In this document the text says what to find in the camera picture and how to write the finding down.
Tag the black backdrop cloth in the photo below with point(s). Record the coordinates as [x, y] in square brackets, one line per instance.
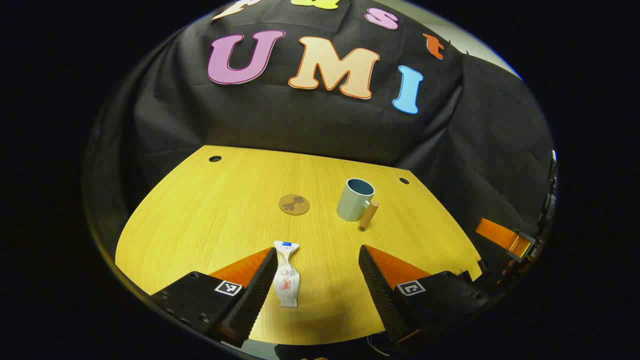
[300, 120]

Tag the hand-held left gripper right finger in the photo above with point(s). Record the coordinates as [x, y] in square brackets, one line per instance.
[377, 285]

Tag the yellow wooden desktop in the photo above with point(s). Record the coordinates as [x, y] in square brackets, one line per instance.
[210, 220]

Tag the white toothpaste tube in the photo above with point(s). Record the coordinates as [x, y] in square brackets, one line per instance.
[286, 280]

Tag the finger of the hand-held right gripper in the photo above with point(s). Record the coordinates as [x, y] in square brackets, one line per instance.
[502, 239]

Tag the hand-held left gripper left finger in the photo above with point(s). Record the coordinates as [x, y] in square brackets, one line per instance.
[260, 285]

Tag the round brown coaster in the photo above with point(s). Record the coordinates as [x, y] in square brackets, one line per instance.
[294, 205]

